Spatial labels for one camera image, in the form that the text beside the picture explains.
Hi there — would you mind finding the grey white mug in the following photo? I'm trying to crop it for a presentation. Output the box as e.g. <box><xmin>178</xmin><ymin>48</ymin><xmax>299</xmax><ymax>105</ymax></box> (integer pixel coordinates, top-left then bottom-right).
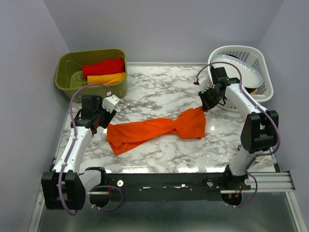
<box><xmin>237</xmin><ymin>145</ymin><xmax>267</xmax><ymax>163</ymax></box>

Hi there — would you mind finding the white plastic basket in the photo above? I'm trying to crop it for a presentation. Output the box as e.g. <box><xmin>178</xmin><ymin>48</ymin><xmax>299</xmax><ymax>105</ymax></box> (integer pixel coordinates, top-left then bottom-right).
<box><xmin>207</xmin><ymin>45</ymin><xmax>274</xmax><ymax>113</ymax></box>

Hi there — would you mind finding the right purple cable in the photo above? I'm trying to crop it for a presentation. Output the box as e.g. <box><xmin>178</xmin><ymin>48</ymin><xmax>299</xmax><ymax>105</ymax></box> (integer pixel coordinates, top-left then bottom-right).
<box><xmin>194</xmin><ymin>61</ymin><xmax>281</xmax><ymax>174</ymax></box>

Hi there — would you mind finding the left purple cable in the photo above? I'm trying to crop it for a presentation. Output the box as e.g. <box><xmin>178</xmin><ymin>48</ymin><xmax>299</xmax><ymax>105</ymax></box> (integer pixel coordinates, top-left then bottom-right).
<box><xmin>56</xmin><ymin>83</ymin><xmax>112</xmax><ymax>216</ymax></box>

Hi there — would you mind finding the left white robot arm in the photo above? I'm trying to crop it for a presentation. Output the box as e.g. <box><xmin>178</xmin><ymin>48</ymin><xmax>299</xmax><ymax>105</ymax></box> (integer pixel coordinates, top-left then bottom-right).
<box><xmin>41</xmin><ymin>93</ymin><xmax>120</xmax><ymax>215</ymax></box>

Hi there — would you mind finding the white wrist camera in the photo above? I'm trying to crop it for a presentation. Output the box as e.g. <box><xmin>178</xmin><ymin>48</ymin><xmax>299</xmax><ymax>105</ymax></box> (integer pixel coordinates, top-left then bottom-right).
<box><xmin>198</xmin><ymin>77</ymin><xmax>213</xmax><ymax>92</ymax></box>
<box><xmin>102</xmin><ymin>95</ymin><xmax>120</xmax><ymax>113</ymax></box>

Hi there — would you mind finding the red rolled t shirt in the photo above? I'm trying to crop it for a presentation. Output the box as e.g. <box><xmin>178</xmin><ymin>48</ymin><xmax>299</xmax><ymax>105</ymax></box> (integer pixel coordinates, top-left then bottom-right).
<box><xmin>82</xmin><ymin>57</ymin><xmax>125</xmax><ymax>79</ymax></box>

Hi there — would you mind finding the purple cable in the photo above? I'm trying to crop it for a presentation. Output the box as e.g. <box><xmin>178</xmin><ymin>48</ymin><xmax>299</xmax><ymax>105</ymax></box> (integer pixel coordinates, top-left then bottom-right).
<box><xmin>194</xmin><ymin>61</ymin><xmax>281</xmax><ymax>174</ymax></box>
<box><xmin>56</xmin><ymin>83</ymin><xmax>112</xmax><ymax>216</ymax></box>

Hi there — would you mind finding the aluminium rail frame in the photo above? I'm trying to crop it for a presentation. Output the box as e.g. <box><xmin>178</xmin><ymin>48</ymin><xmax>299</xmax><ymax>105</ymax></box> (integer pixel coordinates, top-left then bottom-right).
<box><xmin>26</xmin><ymin>62</ymin><xmax>302</xmax><ymax>232</ymax></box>

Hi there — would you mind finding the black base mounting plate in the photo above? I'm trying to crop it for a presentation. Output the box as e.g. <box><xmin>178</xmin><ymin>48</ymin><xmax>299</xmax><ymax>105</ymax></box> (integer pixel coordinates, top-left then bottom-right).
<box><xmin>79</xmin><ymin>167</ymin><xmax>251</xmax><ymax>211</ymax></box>

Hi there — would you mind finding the brown wooden dish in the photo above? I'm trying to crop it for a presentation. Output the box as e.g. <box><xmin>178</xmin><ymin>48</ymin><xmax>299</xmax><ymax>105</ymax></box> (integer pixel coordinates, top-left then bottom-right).
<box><xmin>246</xmin><ymin>88</ymin><xmax>257</xmax><ymax>95</ymax></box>

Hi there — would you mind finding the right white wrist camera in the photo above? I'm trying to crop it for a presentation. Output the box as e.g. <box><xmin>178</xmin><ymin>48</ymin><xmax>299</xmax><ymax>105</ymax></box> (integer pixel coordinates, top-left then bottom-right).
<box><xmin>198</xmin><ymin>77</ymin><xmax>213</xmax><ymax>92</ymax></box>

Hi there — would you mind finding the white oval plate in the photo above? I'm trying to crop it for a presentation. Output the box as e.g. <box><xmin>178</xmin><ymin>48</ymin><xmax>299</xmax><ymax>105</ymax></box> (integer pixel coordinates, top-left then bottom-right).
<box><xmin>211</xmin><ymin>54</ymin><xmax>264</xmax><ymax>88</ymax></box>

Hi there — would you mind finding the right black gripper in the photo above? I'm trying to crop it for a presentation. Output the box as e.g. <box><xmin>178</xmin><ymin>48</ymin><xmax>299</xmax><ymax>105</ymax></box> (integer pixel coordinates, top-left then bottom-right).
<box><xmin>197</xmin><ymin>87</ymin><xmax>222</xmax><ymax>111</ymax></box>

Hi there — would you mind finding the orange t shirt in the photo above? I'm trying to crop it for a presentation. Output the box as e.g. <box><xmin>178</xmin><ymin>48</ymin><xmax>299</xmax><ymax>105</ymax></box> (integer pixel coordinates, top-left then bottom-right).
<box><xmin>106</xmin><ymin>106</ymin><xmax>206</xmax><ymax>155</ymax></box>

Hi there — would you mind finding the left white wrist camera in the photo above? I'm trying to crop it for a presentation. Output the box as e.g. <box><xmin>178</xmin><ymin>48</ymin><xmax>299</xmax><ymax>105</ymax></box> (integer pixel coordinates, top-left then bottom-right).
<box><xmin>102</xmin><ymin>95</ymin><xmax>120</xmax><ymax>113</ymax></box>

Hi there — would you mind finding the yellow rolled t shirt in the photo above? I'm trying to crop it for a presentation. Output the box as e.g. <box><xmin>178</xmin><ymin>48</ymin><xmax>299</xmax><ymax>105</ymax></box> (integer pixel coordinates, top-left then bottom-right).
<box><xmin>87</xmin><ymin>72</ymin><xmax>126</xmax><ymax>85</ymax></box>

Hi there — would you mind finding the olive green plastic bin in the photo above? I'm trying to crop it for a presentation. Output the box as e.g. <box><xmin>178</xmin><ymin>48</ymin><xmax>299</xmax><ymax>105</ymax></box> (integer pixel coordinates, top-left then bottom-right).
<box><xmin>55</xmin><ymin>48</ymin><xmax>128</xmax><ymax>103</ymax></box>

